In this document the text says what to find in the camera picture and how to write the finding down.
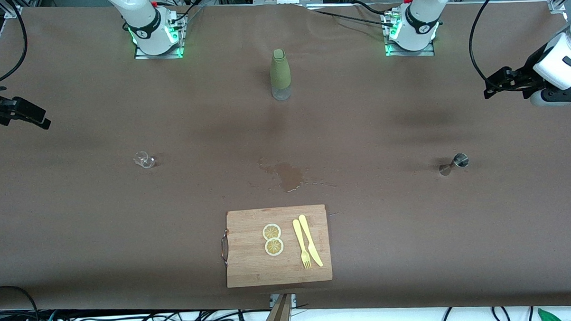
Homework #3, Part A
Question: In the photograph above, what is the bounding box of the steel cone jigger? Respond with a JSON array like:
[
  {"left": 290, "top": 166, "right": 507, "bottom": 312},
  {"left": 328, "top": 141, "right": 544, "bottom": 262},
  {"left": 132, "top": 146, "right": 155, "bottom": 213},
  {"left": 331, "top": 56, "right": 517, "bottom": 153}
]
[{"left": 438, "top": 153, "right": 470, "bottom": 177}]

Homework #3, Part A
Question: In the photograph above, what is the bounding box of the clear glass measuring cup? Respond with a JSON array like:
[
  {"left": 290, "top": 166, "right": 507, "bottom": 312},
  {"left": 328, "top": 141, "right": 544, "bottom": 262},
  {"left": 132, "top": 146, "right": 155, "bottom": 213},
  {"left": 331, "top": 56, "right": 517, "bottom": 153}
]
[{"left": 133, "top": 151, "right": 156, "bottom": 169}]

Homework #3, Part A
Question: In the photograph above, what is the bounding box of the brown table cover sheet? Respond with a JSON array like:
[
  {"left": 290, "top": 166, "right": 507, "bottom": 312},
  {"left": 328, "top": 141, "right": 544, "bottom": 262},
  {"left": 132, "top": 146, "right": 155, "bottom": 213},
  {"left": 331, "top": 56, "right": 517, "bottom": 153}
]
[{"left": 0, "top": 0, "right": 571, "bottom": 321}]

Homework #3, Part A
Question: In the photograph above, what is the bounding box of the green sleeved glass bottle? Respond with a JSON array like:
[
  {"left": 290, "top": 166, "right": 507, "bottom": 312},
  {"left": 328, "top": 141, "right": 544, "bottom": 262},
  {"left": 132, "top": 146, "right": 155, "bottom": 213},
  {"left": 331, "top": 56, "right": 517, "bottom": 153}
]
[{"left": 269, "top": 48, "right": 292, "bottom": 102}]

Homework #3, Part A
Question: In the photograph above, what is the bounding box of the yellow plastic knife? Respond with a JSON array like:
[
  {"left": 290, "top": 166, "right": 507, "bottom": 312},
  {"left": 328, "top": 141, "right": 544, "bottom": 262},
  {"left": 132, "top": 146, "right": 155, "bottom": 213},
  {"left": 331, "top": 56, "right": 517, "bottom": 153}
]
[{"left": 298, "top": 213, "right": 324, "bottom": 268}]

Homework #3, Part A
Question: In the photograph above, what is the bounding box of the yellow plastic fork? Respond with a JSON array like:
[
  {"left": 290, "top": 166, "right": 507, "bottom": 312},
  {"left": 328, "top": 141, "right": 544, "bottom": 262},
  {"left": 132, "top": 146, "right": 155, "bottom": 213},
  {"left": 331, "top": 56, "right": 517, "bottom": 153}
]
[{"left": 292, "top": 218, "right": 312, "bottom": 270}]

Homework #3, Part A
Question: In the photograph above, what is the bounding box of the wooden cutting board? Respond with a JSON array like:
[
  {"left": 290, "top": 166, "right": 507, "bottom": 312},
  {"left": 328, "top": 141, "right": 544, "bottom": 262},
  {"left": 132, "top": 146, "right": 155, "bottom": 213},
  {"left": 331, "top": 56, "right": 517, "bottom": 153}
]
[{"left": 219, "top": 204, "right": 334, "bottom": 289}]

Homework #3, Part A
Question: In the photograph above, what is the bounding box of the wooden beam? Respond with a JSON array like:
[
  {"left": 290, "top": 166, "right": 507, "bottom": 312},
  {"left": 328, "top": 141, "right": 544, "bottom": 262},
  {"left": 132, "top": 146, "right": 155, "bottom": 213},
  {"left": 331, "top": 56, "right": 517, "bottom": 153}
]
[{"left": 259, "top": 293, "right": 294, "bottom": 321}]

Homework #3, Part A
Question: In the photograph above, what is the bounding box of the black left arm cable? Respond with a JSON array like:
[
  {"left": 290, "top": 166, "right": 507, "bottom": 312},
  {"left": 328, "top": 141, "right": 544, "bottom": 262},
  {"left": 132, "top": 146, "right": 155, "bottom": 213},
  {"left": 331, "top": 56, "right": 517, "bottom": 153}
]
[{"left": 468, "top": 0, "right": 514, "bottom": 85}]

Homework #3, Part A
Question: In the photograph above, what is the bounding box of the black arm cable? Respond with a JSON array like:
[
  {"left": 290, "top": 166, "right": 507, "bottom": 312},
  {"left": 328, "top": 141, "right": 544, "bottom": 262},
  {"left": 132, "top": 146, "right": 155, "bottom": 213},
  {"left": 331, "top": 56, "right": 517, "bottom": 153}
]
[
  {"left": 468, "top": 0, "right": 514, "bottom": 85},
  {"left": 0, "top": 0, "right": 30, "bottom": 86}
]

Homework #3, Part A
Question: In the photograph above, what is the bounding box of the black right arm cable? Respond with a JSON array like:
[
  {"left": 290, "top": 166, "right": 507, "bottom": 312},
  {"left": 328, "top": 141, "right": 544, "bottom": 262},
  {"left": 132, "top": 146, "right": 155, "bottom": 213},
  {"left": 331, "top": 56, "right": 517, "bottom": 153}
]
[{"left": 0, "top": 0, "right": 30, "bottom": 86}]

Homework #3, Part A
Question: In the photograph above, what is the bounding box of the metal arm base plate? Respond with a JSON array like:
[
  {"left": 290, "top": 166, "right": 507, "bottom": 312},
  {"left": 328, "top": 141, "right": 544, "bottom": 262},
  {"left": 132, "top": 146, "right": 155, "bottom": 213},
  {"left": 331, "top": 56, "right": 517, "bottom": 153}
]
[
  {"left": 133, "top": 9, "right": 187, "bottom": 60},
  {"left": 383, "top": 8, "right": 437, "bottom": 58}
]

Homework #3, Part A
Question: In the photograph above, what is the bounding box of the black power cable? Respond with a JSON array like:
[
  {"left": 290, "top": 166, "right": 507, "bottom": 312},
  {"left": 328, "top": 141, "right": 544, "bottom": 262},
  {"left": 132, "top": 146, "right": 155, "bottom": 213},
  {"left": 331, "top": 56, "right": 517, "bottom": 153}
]
[{"left": 304, "top": 0, "right": 398, "bottom": 32}]

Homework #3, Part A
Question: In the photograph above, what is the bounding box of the black looped cable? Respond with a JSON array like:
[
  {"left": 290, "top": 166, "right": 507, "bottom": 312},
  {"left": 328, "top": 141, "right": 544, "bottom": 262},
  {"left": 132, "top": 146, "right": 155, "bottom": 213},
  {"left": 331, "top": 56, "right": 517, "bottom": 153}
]
[{"left": 0, "top": 284, "right": 40, "bottom": 321}]

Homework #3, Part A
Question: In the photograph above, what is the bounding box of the small metal bracket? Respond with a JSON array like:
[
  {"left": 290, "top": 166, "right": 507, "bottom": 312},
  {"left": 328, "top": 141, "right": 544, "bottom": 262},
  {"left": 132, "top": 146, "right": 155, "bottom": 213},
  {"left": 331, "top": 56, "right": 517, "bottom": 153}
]
[{"left": 269, "top": 293, "right": 297, "bottom": 308}]

